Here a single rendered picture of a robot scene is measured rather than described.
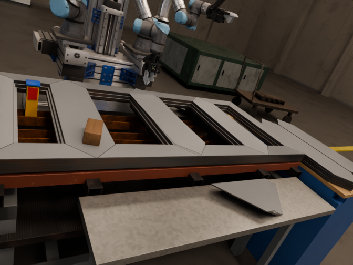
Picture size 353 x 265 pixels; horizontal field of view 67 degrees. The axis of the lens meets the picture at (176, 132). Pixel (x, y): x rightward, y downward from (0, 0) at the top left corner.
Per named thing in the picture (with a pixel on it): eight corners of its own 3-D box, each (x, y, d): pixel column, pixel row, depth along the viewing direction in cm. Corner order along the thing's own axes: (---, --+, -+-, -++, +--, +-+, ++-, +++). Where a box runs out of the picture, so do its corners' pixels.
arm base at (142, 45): (128, 44, 199) (132, 31, 195) (146, 48, 208) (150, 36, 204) (136, 50, 189) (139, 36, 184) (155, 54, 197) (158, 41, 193)
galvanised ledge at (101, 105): (223, 123, 228) (225, 120, 227) (59, 111, 158) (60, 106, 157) (210, 112, 243) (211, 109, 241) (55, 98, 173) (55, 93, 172)
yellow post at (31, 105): (35, 123, 133) (39, 88, 125) (24, 123, 131) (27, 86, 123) (35, 119, 137) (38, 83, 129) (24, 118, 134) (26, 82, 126)
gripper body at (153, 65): (147, 72, 153) (153, 52, 148) (142, 68, 159) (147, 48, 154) (159, 74, 157) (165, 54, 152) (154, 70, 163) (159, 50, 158)
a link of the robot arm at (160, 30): (157, 20, 151) (171, 25, 151) (152, 40, 155) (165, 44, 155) (154, 20, 144) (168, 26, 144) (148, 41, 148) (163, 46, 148)
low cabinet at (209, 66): (213, 73, 781) (224, 46, 748) (256, 100, 642) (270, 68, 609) (151, 61, 673) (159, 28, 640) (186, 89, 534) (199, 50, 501)
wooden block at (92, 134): (99, 146, 98) (101, 134, 96) (82, 143, 96) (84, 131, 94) (101, 131, 108) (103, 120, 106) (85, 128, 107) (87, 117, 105)
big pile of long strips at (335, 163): (377, 189, 164) (383, 181, 161) (344, 195, 142) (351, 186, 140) (281, 125, 222) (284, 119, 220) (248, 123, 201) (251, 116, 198)
